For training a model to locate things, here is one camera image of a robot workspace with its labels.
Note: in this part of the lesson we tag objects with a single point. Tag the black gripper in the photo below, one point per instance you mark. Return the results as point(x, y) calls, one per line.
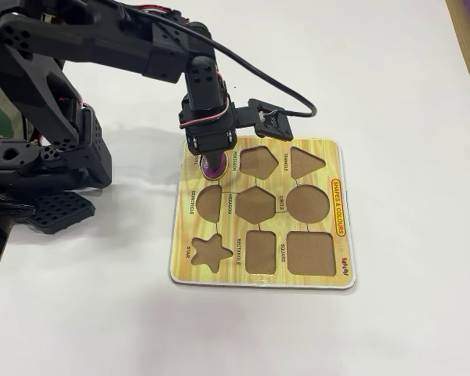
point(211, 142)

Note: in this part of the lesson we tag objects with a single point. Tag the purple oval piece yellow pin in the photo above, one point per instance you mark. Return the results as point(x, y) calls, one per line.
point(211, 174)

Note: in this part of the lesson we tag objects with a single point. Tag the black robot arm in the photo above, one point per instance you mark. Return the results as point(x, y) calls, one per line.
point(43, 78)

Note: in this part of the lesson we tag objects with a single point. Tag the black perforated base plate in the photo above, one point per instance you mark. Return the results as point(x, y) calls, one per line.
point(62, 213)

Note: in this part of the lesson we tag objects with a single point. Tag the wooden shape puzzle board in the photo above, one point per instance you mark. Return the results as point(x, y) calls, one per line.
point(227, 274)

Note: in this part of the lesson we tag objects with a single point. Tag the glossy black table clamp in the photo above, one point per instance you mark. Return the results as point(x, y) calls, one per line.
point(8, 210)

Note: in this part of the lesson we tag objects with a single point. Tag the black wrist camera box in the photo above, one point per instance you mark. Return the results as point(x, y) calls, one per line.
point(272, 121)

